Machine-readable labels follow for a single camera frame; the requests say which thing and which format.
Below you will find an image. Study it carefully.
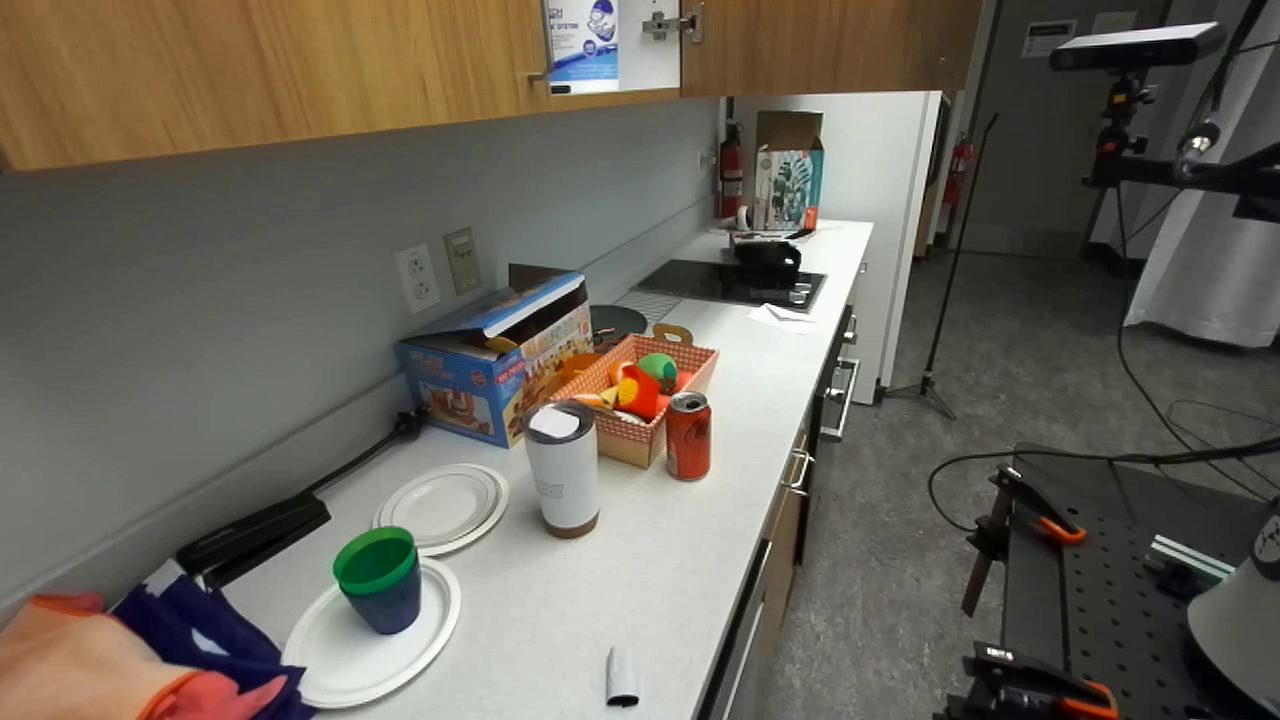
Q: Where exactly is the wooden cabinet door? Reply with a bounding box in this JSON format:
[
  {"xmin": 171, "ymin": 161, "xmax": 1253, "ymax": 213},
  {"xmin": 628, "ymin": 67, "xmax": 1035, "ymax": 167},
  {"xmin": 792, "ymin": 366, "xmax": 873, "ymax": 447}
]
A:
[
  {"xmin": 0, "ymin": 0, "xmax": 551, "ymax": 175},
  {"xmin": 682, "ymin": 0, "xmax": 991, "ymax": 99}
]

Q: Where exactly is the silver cabinet hinge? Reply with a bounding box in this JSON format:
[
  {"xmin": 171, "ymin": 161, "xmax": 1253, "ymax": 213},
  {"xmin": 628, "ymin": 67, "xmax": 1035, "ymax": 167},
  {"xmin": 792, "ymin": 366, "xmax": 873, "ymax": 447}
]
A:
[{"xmin": 640, "ymin": 9, "xmax": 703, "ymax": 42}]

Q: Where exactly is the green toy ball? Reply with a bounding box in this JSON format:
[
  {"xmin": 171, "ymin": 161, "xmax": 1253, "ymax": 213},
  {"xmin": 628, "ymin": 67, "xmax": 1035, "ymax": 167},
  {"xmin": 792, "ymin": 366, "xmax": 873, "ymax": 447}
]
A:
[{"xmin": 636, "ymin": 347, "xmax": 685, "ymax": 390}]

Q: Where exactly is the red toy fruit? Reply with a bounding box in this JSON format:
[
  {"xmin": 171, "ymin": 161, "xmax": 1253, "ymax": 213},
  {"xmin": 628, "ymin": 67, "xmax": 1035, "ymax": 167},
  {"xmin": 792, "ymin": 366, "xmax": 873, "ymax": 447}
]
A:
[{"xmin": 615, "ymin": 365, "xmax": 667, "ymax": 422}]

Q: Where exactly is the grey round tray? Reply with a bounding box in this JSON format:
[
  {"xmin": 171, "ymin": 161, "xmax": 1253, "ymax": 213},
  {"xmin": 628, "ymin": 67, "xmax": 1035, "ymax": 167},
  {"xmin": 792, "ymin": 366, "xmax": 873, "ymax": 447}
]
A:
[{"xmin": 590, "ymin": 298, "xmax": 656, "ymax": 355}]

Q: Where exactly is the red white checkered crate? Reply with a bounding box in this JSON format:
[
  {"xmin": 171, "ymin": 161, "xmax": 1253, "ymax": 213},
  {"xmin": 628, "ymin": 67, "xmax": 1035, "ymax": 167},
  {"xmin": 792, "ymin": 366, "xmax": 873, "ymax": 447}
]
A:
[{"xmin": 547, "ymin": 318, "xmax": 725, "ymax": 472}]

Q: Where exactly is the red soda can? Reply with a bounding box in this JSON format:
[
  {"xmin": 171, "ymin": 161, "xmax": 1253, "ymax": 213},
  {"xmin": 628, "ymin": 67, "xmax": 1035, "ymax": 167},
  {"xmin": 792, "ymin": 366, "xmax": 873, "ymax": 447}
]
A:
[{"xmin": 665, "ymin": 389, "xmax": 722, "ymax": 482}]

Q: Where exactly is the black glass cooktop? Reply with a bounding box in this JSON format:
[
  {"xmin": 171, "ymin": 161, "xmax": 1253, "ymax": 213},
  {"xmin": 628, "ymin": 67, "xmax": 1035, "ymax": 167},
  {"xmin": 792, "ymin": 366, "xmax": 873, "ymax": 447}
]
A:
[{"xmin": 631, "ymin": 253, "xmax": 832, "ymax": 318}]

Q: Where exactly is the white tumbler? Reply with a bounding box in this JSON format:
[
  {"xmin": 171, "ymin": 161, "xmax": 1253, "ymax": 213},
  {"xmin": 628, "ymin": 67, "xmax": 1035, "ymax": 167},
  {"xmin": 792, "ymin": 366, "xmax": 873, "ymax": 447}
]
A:
[{"xmin": 521, "ymin": 398, "xmax": 605, "ymax": 538}]

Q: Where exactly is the black cooking pot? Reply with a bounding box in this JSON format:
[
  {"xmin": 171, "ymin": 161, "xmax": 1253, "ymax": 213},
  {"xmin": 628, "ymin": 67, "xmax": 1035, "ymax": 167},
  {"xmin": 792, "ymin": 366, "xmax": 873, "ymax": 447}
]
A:
[{"xmin": 725, "ymin": 228, "xmax": 809, "ymax": 293}]

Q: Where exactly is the colourful toy cardboard box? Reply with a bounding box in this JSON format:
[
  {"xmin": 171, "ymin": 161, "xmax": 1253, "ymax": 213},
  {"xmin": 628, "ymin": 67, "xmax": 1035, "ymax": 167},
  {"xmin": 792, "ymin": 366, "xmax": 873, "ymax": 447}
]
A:
[{"xmin": 391, "ymin": 268, "xmax": 600, "ymax": 447}]

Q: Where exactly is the silver oven front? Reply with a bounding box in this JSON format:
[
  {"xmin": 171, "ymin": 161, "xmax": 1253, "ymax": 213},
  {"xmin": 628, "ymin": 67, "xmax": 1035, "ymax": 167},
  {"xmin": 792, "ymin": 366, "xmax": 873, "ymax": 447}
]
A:
[{"xmin": 812, "ymin": 304, "xmax": 866, "ymax": 443}]

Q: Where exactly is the dark red bottle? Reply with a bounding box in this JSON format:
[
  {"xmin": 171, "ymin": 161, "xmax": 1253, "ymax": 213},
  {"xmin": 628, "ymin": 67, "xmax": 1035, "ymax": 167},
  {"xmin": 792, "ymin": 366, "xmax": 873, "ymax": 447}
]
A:
[{"xmin": 711, "ymin": 94, "xmax": 747, "ymax": 228}]

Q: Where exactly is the blue white product box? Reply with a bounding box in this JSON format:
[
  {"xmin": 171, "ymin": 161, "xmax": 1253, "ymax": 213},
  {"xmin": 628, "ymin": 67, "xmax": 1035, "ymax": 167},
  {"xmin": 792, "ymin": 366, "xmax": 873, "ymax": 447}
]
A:
[{"xmin": 747, "ymin": 140, "xmax": 829, "ymax": 236}]

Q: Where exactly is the white plate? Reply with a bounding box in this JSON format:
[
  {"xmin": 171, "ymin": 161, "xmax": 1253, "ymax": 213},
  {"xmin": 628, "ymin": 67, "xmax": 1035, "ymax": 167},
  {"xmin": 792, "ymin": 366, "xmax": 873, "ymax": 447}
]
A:
[
  {"xmin": 376, "ymin": 454, "xmax": 518, "ymax": 558},
  {"xmin": 281, "ymin": 555, "xmax": 465, "ymax": 716}
]

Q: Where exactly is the white refrigerator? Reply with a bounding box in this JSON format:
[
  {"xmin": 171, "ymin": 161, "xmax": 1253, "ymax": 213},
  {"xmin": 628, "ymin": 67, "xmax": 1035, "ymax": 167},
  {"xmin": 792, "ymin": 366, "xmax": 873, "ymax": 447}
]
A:
[{"xmin": 729, "ymin": 88, "xmax": 951, "ymax": 408}]

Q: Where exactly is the black dishwasher front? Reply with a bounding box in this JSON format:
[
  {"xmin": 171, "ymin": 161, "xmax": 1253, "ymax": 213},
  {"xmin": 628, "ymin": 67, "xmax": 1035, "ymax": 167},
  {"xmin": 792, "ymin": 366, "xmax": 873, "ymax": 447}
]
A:
[{"xmin": 692, "ymin": 532, "xmax": 803, "ymax": 720}]

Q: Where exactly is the blue white carton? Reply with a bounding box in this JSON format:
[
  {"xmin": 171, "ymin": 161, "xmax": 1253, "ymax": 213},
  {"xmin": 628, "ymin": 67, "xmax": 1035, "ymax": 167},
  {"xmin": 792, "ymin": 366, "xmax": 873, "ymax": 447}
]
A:
[{"xmin": 544, "ymin": 0, "xmax": 626, "ymax": 99}]

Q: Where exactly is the thin black light stand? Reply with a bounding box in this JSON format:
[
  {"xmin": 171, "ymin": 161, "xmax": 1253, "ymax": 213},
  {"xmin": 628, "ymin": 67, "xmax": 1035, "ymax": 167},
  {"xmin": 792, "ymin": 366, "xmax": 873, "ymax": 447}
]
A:
[{"xmin": 917, "ymin": 107, "xmax": 1006, "ymax": 421}]

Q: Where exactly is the green blue cup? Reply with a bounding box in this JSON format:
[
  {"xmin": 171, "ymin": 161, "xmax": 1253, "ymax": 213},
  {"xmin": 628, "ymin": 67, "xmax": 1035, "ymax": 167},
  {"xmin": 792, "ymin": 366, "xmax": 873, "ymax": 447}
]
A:
[{"xmin": 329, "ymin": 522, "xmax": 429, "ymax": 641}]

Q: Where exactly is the red fire extinguisher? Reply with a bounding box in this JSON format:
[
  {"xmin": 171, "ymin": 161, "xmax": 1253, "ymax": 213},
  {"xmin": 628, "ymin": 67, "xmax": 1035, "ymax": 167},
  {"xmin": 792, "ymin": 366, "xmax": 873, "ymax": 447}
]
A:
[{"xmin": 943, "ymin": 135, "xmax": 982, "ymax": 231}]

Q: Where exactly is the orange black bar clamp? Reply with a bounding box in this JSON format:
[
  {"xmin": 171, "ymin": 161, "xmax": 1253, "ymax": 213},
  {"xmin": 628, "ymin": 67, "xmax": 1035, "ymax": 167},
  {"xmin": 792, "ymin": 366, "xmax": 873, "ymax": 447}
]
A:
[
  {"xmin": 962, "ymin": 461, "xmax": 1093, "ymax": 618},
  {"xmin": 947, "ymin": 641, "xmax": 1123, "ymax": 720}
]

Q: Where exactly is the black stapler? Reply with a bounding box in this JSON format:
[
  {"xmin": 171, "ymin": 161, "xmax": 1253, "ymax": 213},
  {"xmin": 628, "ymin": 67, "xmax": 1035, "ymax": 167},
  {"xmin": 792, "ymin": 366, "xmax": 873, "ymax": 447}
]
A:
[{"xmin": 171, "ymin": 489, "xmax": 336, "ymax": 592}]

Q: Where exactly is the navy blue cloth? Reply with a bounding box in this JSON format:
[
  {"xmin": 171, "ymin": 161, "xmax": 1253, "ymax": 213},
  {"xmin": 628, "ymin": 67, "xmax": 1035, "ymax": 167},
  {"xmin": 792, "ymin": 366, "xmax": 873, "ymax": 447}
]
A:
[{"xmin": 110, "ymin": 573, "xmax": 319, "ymax": 720}]

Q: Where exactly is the black perforated breadboard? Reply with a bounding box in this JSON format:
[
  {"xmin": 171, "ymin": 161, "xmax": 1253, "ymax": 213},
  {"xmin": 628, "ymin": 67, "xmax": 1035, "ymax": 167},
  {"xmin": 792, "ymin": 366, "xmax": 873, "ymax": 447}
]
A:
[{"xmin": 1052, "ymin": 532, "xmax": 1253, "ymax": 720}]

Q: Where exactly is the white curtain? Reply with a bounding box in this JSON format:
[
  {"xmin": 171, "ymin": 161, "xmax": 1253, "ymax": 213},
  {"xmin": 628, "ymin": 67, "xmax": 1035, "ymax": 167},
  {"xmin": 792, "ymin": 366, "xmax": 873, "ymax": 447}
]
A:
[{"xmin": 1123, "ymin": 0, "xmax": 1280, "ymax": 350}]

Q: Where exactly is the orange pink cloth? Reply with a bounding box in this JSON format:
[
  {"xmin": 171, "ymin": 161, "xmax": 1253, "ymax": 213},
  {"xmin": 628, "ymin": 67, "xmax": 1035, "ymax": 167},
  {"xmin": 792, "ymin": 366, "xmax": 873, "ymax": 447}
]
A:
[{"xmin": 0, "ymin": 589, "xmax": 292, "ymax": 720}]

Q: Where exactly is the beige wall switch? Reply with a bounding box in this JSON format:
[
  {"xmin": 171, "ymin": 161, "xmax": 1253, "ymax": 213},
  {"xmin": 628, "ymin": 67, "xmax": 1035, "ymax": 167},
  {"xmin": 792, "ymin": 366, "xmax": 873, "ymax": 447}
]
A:
[{"xmin": 442, "ymin": 223, "xmax": 489, "ymax": 298}]

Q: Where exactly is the white wall outlet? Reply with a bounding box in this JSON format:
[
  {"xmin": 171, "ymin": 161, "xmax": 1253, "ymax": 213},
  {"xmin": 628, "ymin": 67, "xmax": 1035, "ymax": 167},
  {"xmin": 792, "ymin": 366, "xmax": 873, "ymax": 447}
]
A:
[{"xmin": 391, "ymin": 241, "xmax": 443, "ymax": 318}]

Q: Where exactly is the black floor cable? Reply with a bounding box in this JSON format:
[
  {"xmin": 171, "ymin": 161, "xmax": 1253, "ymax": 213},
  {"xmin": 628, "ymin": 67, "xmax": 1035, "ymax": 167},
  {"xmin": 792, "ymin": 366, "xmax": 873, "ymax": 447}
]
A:
[{"xmin": 924, "ymin": 428, "xmax": 1280, "ymax": 538}]

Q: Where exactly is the black camera tripod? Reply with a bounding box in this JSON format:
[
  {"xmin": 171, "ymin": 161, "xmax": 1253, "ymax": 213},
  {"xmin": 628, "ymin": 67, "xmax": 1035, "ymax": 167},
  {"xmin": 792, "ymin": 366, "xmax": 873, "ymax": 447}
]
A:
[{"xmin": 1079, "ymin": 67, "xmax": 1163, "ymax": 261}]

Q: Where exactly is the black stereo camera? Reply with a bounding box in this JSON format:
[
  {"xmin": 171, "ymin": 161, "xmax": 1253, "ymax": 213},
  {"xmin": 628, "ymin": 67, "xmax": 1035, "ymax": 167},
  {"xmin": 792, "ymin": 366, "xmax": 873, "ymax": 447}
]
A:
[{"xmin": 1045, "ymin": 17, "xmax": 1224, "ymax": 77}]

